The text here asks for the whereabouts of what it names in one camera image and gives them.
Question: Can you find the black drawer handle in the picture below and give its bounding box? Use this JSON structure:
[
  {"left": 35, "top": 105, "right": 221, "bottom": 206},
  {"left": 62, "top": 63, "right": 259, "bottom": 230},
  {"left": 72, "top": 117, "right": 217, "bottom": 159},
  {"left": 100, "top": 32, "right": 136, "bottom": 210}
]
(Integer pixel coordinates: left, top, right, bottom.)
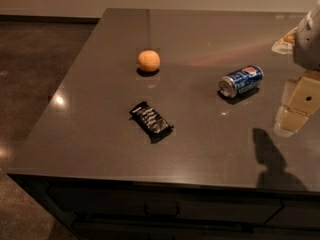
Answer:
[{"left": 144, "top": 202, "right": 180, "bottom": 218}]

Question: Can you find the dark cabinet drawer front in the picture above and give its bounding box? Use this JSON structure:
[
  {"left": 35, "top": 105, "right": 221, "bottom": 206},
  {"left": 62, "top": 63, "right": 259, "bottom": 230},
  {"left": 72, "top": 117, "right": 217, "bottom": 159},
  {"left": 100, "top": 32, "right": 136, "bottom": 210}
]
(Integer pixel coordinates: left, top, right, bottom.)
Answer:
[{"left": 48, "top": 186, "right": 282, "bottom": 223}]

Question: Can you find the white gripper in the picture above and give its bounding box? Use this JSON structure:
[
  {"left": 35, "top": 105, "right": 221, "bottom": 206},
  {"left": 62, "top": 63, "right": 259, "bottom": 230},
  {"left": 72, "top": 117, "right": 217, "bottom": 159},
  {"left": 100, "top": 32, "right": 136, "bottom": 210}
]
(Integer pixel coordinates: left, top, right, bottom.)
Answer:
[{"left": 271, "top": 0, "right": 320, "bottom": 137}]

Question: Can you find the black rxbar chocolate wrapper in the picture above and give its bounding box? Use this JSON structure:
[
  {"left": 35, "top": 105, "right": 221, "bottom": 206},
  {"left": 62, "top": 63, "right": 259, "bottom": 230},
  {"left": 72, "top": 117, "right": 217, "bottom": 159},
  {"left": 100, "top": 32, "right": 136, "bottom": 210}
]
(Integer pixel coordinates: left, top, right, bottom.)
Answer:
[{"left": 129, "top": 101, "right": 173, "bottom": 137}]

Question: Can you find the blue pepsi can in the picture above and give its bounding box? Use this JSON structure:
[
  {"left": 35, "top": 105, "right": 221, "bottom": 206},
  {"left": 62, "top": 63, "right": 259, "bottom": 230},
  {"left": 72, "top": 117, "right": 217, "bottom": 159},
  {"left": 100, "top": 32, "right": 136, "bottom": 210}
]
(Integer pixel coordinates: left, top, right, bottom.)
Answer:
[{"left": 219, "top": 65, "right": 263, "bottom": 98}]

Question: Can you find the orange fruit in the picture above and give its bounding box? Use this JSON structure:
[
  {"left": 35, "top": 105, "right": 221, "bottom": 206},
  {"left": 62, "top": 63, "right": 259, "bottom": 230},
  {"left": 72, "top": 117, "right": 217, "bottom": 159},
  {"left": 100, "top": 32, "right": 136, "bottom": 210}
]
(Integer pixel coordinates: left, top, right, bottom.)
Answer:
[{"left": 137, "top": 50, "right": 161, "bottom": 72}]

